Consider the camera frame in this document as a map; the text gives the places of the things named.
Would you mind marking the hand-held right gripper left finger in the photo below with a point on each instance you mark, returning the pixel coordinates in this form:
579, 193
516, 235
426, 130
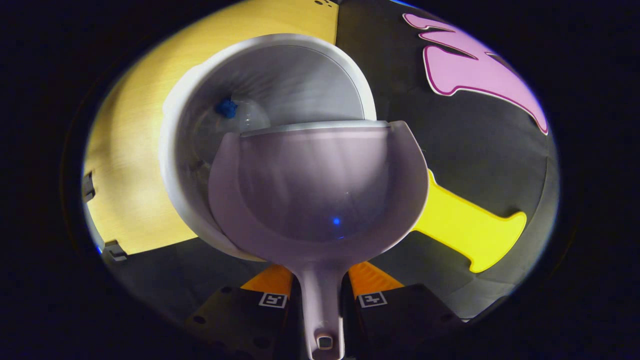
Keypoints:
240, 325

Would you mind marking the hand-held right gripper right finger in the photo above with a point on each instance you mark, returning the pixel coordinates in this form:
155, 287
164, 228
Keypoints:
400, 320

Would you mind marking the pink dustpan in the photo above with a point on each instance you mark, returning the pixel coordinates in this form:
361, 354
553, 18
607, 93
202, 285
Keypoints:
315, 185

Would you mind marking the blue paper scrap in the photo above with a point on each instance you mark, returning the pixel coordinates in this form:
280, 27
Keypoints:
226, 108

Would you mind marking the white ribbed garbage bin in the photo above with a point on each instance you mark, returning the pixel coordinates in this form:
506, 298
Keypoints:
300, 80

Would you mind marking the dark desk bracket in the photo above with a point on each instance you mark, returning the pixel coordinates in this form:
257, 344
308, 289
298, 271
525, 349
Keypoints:
115, 251
88, 186

